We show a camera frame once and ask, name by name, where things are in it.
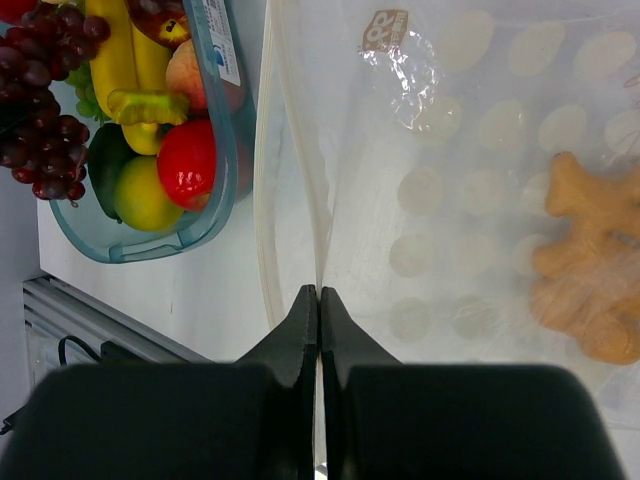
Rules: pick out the peach coloured fruit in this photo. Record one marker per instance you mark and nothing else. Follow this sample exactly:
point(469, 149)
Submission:
point(183, 77)

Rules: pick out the dark red apple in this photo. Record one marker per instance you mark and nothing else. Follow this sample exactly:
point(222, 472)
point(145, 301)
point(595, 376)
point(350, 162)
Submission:
point(163, 21)

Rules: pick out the yellow banana bunch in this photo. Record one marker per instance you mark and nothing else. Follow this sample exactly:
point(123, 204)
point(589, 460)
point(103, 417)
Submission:
point(128, 76)

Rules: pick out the dark red grape bunch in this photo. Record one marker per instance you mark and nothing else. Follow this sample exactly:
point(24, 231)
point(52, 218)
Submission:
point(43, 140)

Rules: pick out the green grape bunch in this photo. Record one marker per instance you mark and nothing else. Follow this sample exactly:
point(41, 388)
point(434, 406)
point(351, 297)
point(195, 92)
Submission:
point(87, 105)

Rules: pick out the dark green avocado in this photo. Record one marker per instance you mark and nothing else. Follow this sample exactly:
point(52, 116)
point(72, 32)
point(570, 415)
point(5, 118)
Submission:
point(108, 153)

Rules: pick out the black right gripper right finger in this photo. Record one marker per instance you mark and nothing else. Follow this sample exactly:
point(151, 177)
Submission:
point(390, 420)

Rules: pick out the aluminium table rail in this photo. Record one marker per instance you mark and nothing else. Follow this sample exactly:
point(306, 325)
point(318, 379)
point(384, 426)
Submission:
point(54, 309)

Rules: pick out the bright red apple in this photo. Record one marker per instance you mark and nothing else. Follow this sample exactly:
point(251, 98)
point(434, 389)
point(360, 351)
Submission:
point(187, 163)

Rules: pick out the yellow ginger root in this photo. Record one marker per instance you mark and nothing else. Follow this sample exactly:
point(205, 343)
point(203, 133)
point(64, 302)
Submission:
point(588, 287)

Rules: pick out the clear dotted zip bag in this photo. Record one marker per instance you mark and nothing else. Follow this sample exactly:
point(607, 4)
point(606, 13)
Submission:
point(403, 158)

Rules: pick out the teal plastic fruit basket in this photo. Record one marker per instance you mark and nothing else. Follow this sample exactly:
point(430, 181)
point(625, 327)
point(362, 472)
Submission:
point(232, 115)

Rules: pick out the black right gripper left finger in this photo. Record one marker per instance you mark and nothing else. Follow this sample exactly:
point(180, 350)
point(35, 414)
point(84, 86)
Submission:
point(250, 419)

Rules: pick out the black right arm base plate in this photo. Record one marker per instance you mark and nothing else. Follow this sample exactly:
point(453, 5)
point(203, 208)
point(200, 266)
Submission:
point(72, 350)

